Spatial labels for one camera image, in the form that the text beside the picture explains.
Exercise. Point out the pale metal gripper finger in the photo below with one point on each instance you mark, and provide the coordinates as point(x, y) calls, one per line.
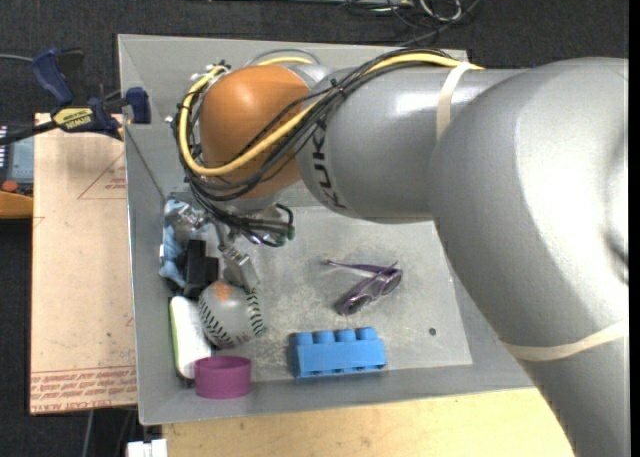
point(186, 217)
point(244, 270)

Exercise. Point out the black block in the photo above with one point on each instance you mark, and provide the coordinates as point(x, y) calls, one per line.
point(200, 267)

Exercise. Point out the purple sunglasses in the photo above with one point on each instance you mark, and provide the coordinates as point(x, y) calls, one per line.
point(372, 287)

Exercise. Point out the light blue toy animal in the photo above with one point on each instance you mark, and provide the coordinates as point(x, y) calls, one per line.
point(172, 250)

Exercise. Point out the grey metal bin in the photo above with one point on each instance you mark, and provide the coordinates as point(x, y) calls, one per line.
point(320, 245)

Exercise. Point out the blue toy brick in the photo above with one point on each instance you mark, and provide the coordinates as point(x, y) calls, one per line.
point(337, 355)

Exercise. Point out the purple cup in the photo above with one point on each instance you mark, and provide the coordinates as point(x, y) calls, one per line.
point(222, 378)

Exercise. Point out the grey baseball with orange mark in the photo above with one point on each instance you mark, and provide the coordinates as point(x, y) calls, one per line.
point(231, 317)

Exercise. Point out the white and green flat sponge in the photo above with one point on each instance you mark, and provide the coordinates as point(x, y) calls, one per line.
point(186, 335)

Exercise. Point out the brown cardboard board, red print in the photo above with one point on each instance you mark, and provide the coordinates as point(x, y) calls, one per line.
point(80, 255)

